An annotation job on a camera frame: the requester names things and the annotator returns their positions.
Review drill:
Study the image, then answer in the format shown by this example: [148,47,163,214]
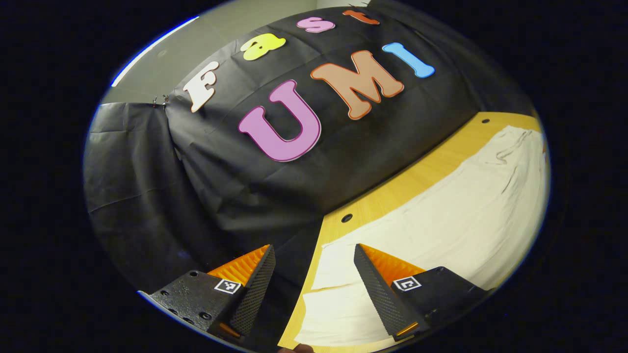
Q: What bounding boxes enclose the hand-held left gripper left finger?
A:
[139,244,276,341]

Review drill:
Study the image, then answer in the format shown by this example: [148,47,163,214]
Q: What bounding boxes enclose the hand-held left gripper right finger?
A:
[353,243,491,342]

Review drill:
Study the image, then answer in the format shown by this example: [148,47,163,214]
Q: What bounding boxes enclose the white jeans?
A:
[294,125,550,346]

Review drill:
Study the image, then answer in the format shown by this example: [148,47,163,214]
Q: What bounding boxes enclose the black backdrop cloth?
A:
[83,0,535,353]

